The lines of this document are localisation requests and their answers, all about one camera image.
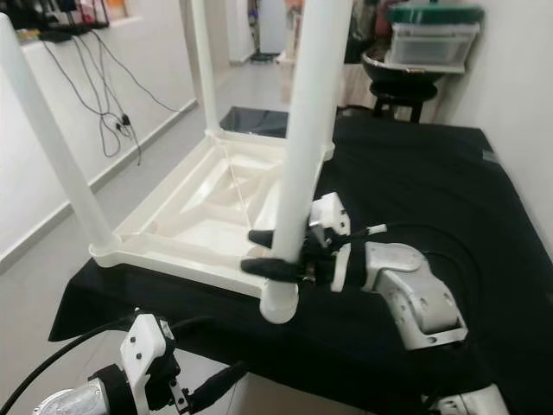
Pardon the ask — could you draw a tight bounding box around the black bag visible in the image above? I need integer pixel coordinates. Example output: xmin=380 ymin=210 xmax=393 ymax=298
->
xmin=350 ymin=0 xmax=394 ymax=61

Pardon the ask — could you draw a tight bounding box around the black tablecloth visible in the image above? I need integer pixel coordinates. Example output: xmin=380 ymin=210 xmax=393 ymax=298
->
xmin=49 ymin=108 xmax=553 ymax=415

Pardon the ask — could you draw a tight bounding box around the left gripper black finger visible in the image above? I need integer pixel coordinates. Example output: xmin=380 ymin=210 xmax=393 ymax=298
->
xmin=194 ymin=374 xmax=243 ymax=410
xmin=192 ymin=361 xmax=247 ymax=397

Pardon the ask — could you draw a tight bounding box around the black stool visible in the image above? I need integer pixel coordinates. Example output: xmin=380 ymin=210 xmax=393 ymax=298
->
xmin=372 ymin=82 xmax=437 ymax=122

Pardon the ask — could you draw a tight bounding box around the black power strip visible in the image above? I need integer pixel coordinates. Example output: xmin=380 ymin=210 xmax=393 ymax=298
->
xmin=0 ymin=0 xmax=130 ymax=44

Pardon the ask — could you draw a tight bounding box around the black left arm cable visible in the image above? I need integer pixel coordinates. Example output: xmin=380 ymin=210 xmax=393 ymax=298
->
xmin=0 ymin=313 xmax=139 ymax=415

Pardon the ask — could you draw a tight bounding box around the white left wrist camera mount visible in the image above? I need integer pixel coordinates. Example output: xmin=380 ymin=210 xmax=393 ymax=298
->
xmin=121 ymin=313 xmax=172 ymax=412

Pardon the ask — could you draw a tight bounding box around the black round wok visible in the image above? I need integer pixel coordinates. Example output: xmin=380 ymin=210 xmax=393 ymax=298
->
xmin=363 ymin=52 xmax=463 ymax=96

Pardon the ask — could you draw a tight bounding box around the clear container with green lid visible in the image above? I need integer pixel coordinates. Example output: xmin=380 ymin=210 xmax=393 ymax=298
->
xmin=387 ymin=4 xmax=485 ymax=74

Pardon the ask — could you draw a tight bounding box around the black wall cable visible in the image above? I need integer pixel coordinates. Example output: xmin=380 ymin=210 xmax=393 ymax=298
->
xmin=43 ymin=39 xmax=182 ymax=165

